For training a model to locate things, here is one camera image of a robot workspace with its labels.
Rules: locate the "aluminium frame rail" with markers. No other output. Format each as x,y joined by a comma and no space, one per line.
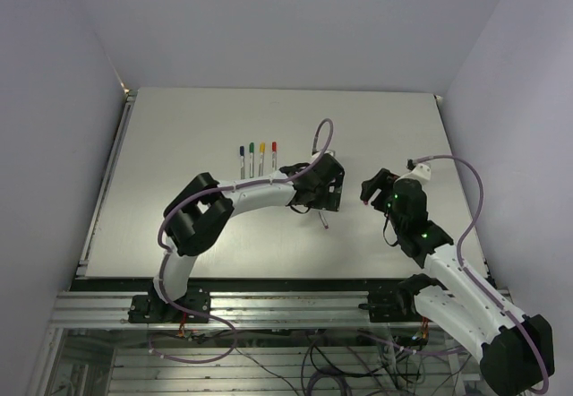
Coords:
250,310

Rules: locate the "blue marker pen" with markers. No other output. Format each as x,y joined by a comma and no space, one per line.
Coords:
242,166

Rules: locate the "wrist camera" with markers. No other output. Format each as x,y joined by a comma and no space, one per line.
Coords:
418,171
317,154

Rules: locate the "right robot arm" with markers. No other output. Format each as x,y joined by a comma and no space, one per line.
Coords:
514,350

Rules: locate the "green marker pen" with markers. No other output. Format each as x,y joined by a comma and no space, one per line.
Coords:
251,165

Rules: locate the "purple marker pen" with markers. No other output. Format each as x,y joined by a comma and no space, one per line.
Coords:
324,221

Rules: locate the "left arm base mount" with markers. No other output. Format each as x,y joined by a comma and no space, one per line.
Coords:
150,309

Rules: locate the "yellow marker pen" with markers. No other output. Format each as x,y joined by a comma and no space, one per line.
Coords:
261,163

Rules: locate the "red marker pen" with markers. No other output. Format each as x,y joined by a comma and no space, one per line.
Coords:
274,161

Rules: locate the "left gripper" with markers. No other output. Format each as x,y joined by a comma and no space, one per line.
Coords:
331,202

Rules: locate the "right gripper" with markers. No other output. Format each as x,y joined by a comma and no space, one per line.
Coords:
383,181

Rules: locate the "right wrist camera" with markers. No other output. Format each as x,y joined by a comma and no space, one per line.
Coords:
418,171

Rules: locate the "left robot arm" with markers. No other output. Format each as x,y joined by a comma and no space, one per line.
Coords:
195,219

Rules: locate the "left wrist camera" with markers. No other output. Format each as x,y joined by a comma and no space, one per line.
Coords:
317,154

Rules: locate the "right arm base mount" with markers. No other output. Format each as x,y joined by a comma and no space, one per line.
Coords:
382,303

